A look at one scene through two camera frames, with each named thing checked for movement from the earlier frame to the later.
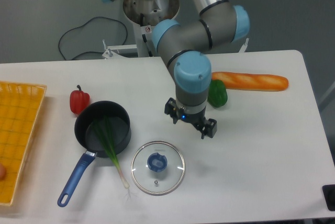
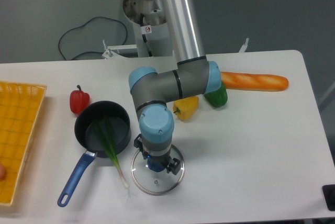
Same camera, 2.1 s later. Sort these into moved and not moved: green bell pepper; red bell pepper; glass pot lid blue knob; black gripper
Moved: black gripper
Not moved: green bell pepper; glass pot lid blue knob; red bell pepper
